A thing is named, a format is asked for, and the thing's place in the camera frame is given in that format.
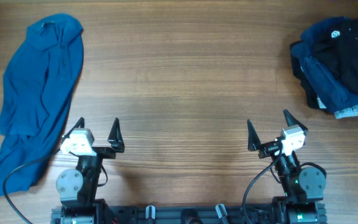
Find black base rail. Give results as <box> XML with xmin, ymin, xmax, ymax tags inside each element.
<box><xmin>50</xmin><ymin>203</ymin><xmax>328</xmax><ymax>224</ymax></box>

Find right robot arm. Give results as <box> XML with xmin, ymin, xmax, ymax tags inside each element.
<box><xmin>241</xmin><ymin>110</ymin><xmax>327</xmax><ymax>223</ymax></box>

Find black folded garment underneath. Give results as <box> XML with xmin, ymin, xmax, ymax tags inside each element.
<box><xmin>290</xmin><ymin>55</ymin><xmax>324</xmax><ymax>110</ymax></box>

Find navy blue folded garment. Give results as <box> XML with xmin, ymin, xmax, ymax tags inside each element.
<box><xmin>290</xmin><ymin>17</ymin><xmax>358</xmax><ymax>114</ymax></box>

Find blue polo shirt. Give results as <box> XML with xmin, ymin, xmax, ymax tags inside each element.
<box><xmin>0</xmin><ymin>14</ymin><xmax>84</xmax><ymax>196</ymax></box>

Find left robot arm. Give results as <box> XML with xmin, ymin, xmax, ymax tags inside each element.
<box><xmin>50</xmin><ymin>118</ymin><xmax>125</xmax><ymax>224</ymax></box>

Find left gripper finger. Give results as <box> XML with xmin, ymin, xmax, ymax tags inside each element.
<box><xmin>108</xmin><ymin>118</ymin><xmax>125</xmax><ymax>153</ymax></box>
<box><xmin>62</xmin><ymin>117</ymin><xmax>85</xmax><ymax>140</ymax></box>

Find left black cable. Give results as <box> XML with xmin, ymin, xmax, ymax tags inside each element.
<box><xmin>2</xmin><ymin>148</ymin><xmax>62</xmax><ymax>224</ymax></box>

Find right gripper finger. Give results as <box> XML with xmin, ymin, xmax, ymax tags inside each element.
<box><xmin>247</xmin><ymin>119</ymin><xmax>261</xmax><ymax>151</ymax></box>
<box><xmin>283</xmin><ymin>110</ymin><xmax>308</xmax><ymax>134</ymax></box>

